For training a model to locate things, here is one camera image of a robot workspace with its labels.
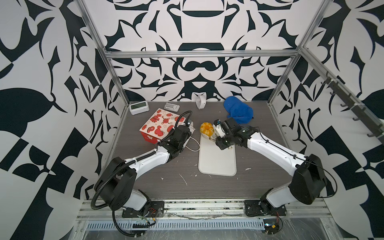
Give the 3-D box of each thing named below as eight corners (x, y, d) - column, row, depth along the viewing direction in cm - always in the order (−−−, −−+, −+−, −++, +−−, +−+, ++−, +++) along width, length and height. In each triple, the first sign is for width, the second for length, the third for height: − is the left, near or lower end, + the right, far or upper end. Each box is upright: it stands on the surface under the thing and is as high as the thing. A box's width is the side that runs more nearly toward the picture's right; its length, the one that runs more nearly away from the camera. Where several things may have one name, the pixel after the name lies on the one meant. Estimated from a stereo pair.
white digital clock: (131, 115, 113) (129, 111, 109) (131, 108, 118) (129, 104, 114) (149, 111, 115) (148, 107, 112) (148, 104, 120) (147, 100, 116)
